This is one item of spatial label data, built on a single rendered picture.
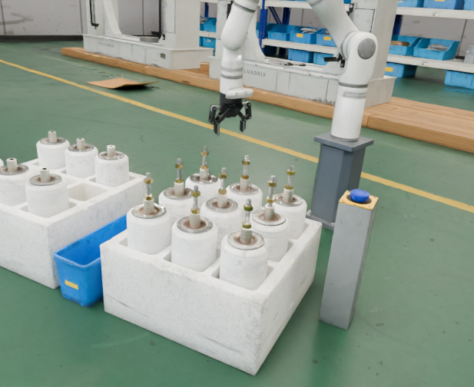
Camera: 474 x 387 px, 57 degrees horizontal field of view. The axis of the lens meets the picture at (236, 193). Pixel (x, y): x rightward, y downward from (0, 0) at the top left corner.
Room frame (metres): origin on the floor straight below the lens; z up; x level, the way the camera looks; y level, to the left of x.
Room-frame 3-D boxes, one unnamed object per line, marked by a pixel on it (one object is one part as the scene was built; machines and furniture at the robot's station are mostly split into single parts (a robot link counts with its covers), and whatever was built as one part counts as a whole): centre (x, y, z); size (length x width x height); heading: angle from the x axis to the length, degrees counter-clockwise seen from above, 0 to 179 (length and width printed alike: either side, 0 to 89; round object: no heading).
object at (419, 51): (5.49, -2.24, 0.36); 0.50 x 0.38 x 0.21; 140
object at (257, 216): (0.87, -0.07, 0.25); 0.08 x 0.08 x 0.01
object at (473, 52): (5.16, -2.53, 0.35); 0.16 x 0.15 x 0.19; 49
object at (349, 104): (1.40, -0.34, 0.39); 0.09 x 0.09 x 0.17; 49
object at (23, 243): (1.15, 0.53, 0.09); 0.39 x 0.39 x 0.18; 65
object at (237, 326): (0.92, 0.03, 0.09); 0.39 x 0.39 x 0.18; 65
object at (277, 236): (0.87, -0.07, 0.16); 0.10 x 0.10 x 0.18
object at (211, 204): (0.92, 0.03, 0.25); 0.08 x 0.08 x 0.01
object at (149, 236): (0.86, 0.19, 0.16); 0.10 x 0.10 x 0.18
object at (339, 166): (1.40, -0.34, 0.15); 0.15 x 0.15 x 0.30; 49
